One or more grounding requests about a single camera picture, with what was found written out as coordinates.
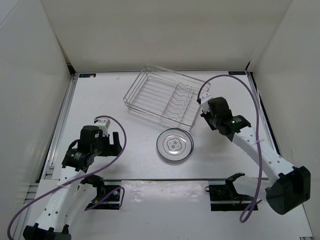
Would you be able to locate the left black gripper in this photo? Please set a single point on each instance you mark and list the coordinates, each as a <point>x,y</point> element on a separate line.
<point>111,149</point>

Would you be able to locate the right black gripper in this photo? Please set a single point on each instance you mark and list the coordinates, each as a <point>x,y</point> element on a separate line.
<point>206,116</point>

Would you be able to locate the silver wire dish rack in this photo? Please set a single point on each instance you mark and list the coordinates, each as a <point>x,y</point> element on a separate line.
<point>167,96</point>

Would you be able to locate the white plate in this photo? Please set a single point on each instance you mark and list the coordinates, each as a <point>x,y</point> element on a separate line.
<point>174,145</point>

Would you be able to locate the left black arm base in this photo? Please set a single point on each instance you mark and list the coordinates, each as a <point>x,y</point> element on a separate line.
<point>110,197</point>

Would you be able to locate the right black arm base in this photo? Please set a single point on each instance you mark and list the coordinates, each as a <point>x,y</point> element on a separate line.
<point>224,197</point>

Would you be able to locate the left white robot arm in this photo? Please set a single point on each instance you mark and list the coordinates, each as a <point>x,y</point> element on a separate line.
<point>76,189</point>

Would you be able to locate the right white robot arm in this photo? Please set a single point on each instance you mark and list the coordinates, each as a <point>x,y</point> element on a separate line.
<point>290,186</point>

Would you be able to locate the right blue corner sticker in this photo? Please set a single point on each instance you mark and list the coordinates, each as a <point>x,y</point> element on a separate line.
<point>237,73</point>

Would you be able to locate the blue corner sticker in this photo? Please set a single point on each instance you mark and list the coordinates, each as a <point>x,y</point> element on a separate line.
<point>87,75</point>
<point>237,73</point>

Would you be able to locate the left blue corner sticker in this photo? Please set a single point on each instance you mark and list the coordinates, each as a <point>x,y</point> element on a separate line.
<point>87,75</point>

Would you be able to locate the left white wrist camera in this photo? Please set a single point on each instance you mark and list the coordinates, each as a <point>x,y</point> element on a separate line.
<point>103,124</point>

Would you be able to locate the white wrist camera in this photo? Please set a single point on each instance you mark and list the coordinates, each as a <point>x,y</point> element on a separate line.
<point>103,124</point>
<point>203,102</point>

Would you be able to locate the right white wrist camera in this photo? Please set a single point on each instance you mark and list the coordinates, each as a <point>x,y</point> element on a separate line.
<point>203,102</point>

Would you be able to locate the aluminium table rail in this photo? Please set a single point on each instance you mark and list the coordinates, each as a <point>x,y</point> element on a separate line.
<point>52,154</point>

